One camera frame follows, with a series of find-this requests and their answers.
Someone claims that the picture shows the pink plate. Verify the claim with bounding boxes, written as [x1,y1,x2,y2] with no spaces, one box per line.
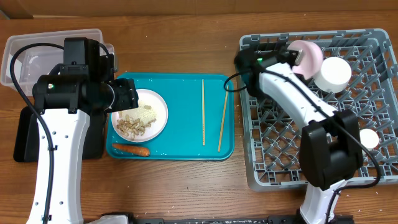
[111,89,169,142]

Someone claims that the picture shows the pile of peanuts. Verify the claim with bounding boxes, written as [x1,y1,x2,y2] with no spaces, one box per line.
[116,117,155,140]

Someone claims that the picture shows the pink bowl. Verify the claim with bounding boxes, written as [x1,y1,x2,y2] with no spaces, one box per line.
[287,40,323,80]

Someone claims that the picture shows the pale green cup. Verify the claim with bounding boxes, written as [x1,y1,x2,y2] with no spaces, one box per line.
[313,57,352,93]

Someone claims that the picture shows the pile of rice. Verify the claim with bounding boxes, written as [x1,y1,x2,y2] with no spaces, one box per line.
[122,103,157,123]

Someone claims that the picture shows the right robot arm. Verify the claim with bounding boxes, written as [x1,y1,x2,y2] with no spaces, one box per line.
[234,40,363,223]

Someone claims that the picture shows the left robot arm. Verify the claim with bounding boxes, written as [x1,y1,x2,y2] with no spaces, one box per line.
[28,37,138,223]

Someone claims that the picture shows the grey dishwasher rack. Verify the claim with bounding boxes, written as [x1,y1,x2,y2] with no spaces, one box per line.
[235,29,397,191]

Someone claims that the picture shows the teal serving tray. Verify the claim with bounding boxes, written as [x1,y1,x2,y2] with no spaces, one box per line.
[121,73,235,161]

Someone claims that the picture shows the orange carrot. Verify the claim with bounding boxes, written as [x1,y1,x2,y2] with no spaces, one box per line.
[112,144,150,157]

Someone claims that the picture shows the white cup in rack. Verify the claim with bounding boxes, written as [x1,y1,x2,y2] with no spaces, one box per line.
[359,129,379,150]

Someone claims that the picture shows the black plastic tray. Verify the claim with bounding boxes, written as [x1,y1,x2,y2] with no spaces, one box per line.
[13,106,107,162]

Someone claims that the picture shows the clear plastic bin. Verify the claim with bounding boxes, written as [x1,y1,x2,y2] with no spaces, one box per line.
[1,29,115,96]

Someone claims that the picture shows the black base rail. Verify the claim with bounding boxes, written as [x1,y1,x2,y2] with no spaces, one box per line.
[93,212,305,224]

